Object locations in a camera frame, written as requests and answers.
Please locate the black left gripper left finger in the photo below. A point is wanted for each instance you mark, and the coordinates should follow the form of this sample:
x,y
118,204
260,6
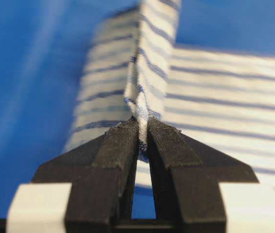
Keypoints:
x,y
81,191

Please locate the blue table cloth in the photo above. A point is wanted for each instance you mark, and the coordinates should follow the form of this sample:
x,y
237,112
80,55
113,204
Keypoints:
x,y
42,49

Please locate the white blue striped towel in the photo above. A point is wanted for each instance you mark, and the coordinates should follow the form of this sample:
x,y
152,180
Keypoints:
x,y
223,99

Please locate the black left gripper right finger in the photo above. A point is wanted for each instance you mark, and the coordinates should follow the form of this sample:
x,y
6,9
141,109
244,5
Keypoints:
x,y
202,190

